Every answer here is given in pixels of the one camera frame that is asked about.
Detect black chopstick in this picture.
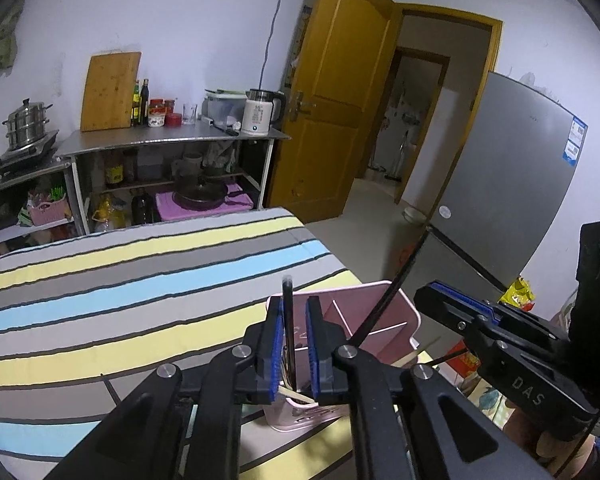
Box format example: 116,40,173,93
352,232,429,348
281,274,296,388
426,350,463,366

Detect wooden cutting board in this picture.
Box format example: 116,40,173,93
80,51,142,132

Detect grey refrigerator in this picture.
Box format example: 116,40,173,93
397,71,591,306

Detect dark glass bottle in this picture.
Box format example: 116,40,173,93
131,187,153,226

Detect yellow wooden door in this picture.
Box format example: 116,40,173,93
265,0,396,223

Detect person's right hand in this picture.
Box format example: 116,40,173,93
505,400,598,478

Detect pink utensil holder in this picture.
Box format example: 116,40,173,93
264,281,422,433

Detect dark crumpled cloth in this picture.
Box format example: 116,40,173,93
202,140,236,171

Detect red cardboard box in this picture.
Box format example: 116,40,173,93
450,342,482,377

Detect dark sauce bottle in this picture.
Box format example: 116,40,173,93
140,78,152,127

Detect floral cloth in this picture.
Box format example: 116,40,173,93
467,375,511,426

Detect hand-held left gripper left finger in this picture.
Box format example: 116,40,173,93
45,296,284,480

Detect yellow door frame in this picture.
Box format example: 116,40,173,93
395,2,503,206

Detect yellow oil jug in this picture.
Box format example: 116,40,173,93
92,195,126,233

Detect black frying pan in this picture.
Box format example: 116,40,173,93
172,180,251,211

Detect white electric kettle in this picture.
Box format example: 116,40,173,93
241,88,287,137

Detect black handled knife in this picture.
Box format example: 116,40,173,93
207,117,240,137

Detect clear storage box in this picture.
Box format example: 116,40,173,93
201,89,247,130

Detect tall metal kitchen table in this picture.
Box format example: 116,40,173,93
55,125,292,236

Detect pink plastic basket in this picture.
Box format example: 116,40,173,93
27,195,71,226

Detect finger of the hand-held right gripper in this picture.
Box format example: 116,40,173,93
414,282,496,333

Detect red lid white jar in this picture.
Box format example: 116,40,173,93
147,99,167,128

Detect low metal kitchen stand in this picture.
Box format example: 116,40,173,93
0,157,88,261

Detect green hanging cloth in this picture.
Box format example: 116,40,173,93
0,2,23,73

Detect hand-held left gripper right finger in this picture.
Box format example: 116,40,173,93
305,296,556,480

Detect brown bottle yellow label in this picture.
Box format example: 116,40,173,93
105,152,126,188

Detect yellow snack packet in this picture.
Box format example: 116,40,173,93
497,277,537,311

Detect steel steamer pot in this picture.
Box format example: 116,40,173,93
2,99,53,150

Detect striped tablecloth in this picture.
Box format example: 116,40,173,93
0,206,431,480

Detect black wall cable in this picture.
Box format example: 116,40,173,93
259,0,295,92

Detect black induction cooker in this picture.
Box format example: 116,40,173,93
0,130,61,177

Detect grey ceramic jar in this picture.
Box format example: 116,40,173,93
172,152,203,181

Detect purple plastic box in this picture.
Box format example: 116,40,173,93
155,187,256,222

